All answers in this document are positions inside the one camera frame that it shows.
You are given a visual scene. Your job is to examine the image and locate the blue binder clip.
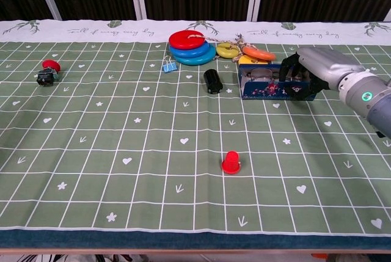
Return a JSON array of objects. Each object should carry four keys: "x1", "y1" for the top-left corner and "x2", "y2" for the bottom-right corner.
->
[{"x1": 162, "y1": 55, "x2": 178, "y2": 73}]

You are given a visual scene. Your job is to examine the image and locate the green grid tablecloth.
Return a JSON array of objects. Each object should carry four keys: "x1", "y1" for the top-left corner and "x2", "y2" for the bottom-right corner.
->
[{"x1": 0, "y1": 19, "x2": 391, "y2": 238}]

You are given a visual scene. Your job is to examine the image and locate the olive yellow wooden ring disc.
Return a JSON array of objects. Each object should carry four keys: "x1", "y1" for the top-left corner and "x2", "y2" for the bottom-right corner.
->
[{"x1": 216, "y1": 43, "x2": 241, "y2": 59}]

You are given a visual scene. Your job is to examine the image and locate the red emergency stop button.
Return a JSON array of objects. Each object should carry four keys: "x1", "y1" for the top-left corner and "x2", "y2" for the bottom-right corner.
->
[{"x1": 36, "y1": 59, "x2": 61, "y2": 87}]

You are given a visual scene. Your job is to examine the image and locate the striped twisted rope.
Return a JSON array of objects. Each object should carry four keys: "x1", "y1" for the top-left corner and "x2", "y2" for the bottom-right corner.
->
[{"x1": 188, "y1": 34, "x2": 260, "y2": 63}]

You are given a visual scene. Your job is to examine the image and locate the thin-framed eyeglasses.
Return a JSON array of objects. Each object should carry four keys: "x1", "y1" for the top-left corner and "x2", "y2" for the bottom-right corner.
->
[{"x1": 249, "y1": 68, "x2": 309, "y2": 82}]

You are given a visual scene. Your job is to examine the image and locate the black plastic cylinder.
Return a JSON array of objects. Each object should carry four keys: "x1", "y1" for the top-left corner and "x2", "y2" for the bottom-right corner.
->
[{"x1": 203, "y1": 68, "x2": 224, "y2": 95}]

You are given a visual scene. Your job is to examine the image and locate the blue wooden ring disc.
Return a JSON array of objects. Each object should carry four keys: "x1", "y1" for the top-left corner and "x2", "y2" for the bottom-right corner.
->
[{"x1": 169, "y1": 42, "x2": 211, "y2": 59}]

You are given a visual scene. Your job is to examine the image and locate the bright yellow wooden ring disc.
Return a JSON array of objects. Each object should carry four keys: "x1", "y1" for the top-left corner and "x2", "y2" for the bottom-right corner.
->
[{"x1": 238, "y1": 55, "x2": 269, "y2": 66}]

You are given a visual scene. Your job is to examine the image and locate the orange wooden ring disc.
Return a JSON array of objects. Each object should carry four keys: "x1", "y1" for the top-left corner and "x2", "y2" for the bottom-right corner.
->
[{"x1": 242, "y1": 46, "x2": 277, "y2": 61}]

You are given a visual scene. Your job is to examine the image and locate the red wooden ring disc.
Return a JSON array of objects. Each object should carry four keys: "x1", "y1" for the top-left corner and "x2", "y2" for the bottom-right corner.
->
[{"x1": 168, "y1": 30, "x2": 205, "y2": 51}]

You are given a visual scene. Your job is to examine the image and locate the small red plastic cap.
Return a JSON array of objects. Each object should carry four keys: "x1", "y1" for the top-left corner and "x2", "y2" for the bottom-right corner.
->
[{"x1": 221, "y1": 151, "x2": 242, "y2": 175}]

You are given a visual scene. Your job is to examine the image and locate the blue floral glasses case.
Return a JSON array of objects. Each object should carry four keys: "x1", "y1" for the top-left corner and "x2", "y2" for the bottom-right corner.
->
[{"x1": 238, "y1": 63, "x2": 318, "y2": 102}]

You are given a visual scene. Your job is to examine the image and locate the teal wooden ring disc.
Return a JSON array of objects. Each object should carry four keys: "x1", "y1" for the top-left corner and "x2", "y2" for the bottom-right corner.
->
[{"x1": 173, "y1": 45, "x2": 216, "y2": 67}]

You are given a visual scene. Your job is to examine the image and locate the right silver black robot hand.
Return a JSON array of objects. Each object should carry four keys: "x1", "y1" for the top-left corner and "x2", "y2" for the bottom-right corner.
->
[{"x1": 279, "y1": 46, "x2": 366, "y2": 101}]

